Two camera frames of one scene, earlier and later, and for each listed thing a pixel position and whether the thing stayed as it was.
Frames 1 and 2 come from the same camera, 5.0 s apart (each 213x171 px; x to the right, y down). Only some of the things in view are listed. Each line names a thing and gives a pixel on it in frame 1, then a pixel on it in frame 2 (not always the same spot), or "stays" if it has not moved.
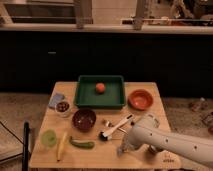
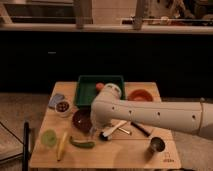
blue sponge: (56, 98) stays
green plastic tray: (113, 97) stays
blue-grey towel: (121, 149) -> (92, 130)
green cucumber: (83, 144) stays
